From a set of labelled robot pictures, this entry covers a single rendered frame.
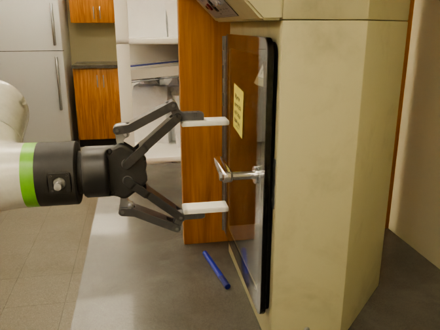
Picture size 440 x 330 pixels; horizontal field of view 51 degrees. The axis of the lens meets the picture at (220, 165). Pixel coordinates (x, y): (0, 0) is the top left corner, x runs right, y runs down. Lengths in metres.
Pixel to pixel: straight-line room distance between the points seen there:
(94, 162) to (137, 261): 0.37
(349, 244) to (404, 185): 0.49
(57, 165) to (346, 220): 0.40
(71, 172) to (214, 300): 0.35
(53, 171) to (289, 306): 0.38
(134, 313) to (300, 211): 0.35
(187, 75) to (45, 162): 0.38
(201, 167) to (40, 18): 4.66
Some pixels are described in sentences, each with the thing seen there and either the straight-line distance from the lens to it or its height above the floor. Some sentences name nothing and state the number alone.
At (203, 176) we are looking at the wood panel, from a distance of 0.98.
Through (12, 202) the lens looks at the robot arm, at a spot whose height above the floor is 1.17.
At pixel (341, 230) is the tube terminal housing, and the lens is 0.68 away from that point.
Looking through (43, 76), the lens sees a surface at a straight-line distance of 5.55.
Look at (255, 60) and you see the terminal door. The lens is 0.65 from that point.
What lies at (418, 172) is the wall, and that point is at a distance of 1.11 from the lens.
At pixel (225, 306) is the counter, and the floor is 0.94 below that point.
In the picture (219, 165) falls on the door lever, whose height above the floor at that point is 1.21.
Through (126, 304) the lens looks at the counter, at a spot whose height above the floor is 0.94.
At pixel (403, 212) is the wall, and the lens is 1.18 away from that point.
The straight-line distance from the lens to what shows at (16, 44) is 5.58.
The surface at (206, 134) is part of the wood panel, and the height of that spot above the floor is 1.19.
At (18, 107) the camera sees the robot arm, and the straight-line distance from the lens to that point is 0.78.
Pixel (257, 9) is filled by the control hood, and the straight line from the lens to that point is 0.57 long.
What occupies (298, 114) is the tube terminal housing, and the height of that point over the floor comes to 1.30.
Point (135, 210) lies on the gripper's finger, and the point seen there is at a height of 1.14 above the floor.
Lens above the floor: 1.40
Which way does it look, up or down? 17 degrees down
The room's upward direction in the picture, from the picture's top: straight up
